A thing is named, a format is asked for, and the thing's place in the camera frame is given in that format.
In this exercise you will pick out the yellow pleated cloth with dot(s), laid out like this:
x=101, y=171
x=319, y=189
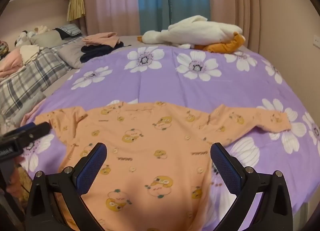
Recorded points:
x=76, y=6

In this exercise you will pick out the white goose plush toy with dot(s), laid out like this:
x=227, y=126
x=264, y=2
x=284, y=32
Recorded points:
x=200, y=31

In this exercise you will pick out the black and white plush toy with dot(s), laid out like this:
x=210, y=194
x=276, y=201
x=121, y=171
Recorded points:
x=22, y=37

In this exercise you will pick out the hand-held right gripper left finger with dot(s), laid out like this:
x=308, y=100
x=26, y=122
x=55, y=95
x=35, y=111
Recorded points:
x=91, y=171

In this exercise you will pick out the dark navy clothes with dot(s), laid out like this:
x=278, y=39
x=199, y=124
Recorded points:
x=97, y=52

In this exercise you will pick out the orange printed shirt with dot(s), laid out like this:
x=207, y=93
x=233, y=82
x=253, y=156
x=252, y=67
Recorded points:
x=155, y=151

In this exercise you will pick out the grey fleece blanket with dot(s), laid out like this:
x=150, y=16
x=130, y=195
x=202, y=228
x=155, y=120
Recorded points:
x=32, y=104

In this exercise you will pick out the white wall socket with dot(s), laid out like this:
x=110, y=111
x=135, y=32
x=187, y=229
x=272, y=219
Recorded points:
x=316, y=40

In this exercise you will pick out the pink curtain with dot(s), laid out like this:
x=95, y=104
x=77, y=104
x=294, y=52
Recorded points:
x=232, y=1
x=110, y=3

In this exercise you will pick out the blue striped pillow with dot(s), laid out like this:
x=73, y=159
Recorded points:
x=72, y=29

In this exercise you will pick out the pink folded clothes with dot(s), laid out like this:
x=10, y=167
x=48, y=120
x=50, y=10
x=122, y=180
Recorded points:
x=100, y=39

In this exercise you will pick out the cream crumpled cloth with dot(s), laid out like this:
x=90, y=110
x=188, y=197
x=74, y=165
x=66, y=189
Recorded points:
x=28, y=53

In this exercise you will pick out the grey plaid quilt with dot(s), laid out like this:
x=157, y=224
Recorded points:
x=30, y=76

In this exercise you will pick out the purple floral blanket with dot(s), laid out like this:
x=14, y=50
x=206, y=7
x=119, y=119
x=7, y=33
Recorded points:
x=175, y=88

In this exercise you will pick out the pink crumpled cloth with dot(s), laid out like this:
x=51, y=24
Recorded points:
x=11, y=61

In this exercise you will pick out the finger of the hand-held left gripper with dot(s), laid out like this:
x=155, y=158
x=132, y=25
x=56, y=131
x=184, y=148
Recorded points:
x=37, y=129

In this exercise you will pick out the grey pillow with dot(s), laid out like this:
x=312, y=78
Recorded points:
x=47, y=37
x=71, y=56

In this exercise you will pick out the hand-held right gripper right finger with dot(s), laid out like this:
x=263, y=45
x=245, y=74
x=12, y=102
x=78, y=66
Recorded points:
x=225, y=168

